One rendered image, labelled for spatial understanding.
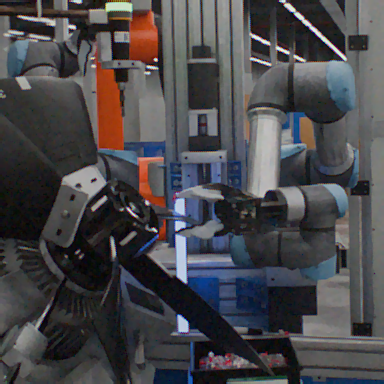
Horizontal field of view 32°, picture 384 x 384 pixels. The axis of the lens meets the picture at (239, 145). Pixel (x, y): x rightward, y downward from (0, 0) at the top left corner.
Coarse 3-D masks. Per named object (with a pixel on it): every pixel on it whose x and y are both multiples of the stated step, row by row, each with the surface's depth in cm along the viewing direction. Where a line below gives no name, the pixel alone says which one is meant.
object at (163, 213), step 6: (156, 210) 133; (162, 210) 135; (162, 216) 122; (168, 216) 126; (174, 216) 128; (180, 216) 133; (186, 216) 139; (186, 222) 126; (192, 222) 129; (198, 222) 136
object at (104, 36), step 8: (96, 16) 112; (104, 16) 113; (88, 24) 114; (96, 24) 112; (104, 24) 112; (96, 32) 113; (104, 32) 113; (104, 40) 113; (104, 48) 113; (104, 56) 113; (104, 64) 113; (112, 64) 112; (120, 64) 112; (128, 64) 113; (136, 64) 114
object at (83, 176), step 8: (88, 168) 114; (96, 168) 114; (72, 176) 112; (80, 176) 113; (88, 176) 113; (96, 176) 113; (72, 184) 111; (88, 184) 112; (96, 184) 112; (88, 192) 111
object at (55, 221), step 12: (60, 192) 100; (72, 192) 102; (84, 192) 103; (60, 204) 100; (72, 204) 102; (84, 204) 103; (60, 216) 100; (72, 216) 102; (48, 228) 99; (60, 228) 100; (72, 228) 102; (48, 240) 99; (60, 240) 100; (72, 240) 102
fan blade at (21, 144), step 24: (0, 120) 93; (0, 144) 91; (24, 144) 95; (0, 168) 91; (24, 168) 94; (48, 168) 98; (0, 192) 91; (24, 192) 94; (48, 192) 97; (0, 216) 91; (24, 216) 94; (48, 216) 98
